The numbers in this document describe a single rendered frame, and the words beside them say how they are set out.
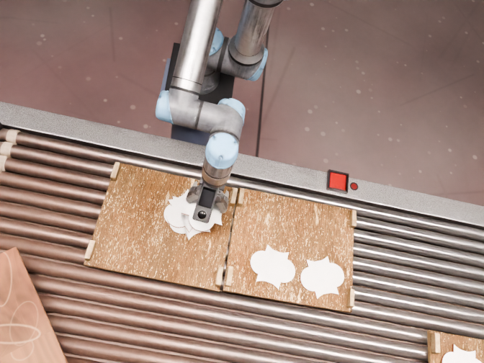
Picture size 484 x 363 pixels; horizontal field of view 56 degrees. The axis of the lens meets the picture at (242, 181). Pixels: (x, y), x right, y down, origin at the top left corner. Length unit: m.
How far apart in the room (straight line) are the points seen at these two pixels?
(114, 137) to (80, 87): 1.29
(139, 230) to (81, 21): 1.99
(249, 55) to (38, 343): 1.00
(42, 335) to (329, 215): 0.94
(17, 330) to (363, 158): 2.18
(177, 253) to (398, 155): 1.92
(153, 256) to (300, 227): 0.49
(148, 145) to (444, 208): 1.09
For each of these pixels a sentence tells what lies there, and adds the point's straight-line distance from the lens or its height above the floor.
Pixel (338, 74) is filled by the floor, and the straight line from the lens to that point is 3.21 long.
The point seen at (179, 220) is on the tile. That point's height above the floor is 0.96.
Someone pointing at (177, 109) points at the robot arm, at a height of 1.37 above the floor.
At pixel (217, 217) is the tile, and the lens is 1.38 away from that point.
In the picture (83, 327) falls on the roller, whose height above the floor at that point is 0.92.
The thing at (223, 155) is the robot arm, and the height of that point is 1.39.
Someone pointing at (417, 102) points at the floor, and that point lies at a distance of 3.34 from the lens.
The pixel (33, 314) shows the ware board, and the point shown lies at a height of 1.04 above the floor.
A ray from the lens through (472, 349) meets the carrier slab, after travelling 1.70.
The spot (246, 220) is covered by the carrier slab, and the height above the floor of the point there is 0.94.
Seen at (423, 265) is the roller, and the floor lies 0.91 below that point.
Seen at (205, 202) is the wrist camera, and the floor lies 1.19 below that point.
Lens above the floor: 2.32
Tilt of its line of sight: 63 degrees down
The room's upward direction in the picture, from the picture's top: 23 degrees clockwise
